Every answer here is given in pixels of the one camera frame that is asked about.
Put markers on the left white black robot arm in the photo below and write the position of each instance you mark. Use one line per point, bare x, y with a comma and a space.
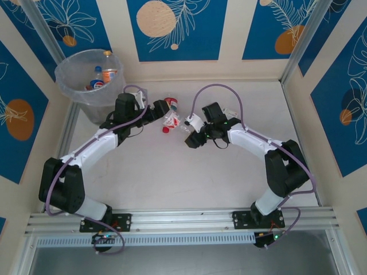
91, 144

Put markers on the orange label gold cap bottle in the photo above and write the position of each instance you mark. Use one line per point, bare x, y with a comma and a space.
109, 75

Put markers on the clear plastic waste bin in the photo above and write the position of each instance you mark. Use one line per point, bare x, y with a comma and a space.
86, 106

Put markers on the small circuit board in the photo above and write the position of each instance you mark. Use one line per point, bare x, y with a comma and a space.
104, 237
265, 239

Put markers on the crushed clear white label bottle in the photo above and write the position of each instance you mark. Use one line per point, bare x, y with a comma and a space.
230, 111

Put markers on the red cap plastic bottle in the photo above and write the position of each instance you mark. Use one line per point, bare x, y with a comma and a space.
172, 101

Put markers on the aluminium frame post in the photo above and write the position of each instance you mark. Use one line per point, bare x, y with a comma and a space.
43, 25
308, 34

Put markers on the blue label plastic bottle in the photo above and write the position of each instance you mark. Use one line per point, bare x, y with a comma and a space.
97, 83

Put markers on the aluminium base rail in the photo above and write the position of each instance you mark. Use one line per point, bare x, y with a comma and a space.
183, 219

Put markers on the aluminium table edge rail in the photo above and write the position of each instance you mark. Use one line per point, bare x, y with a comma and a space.
67, 134

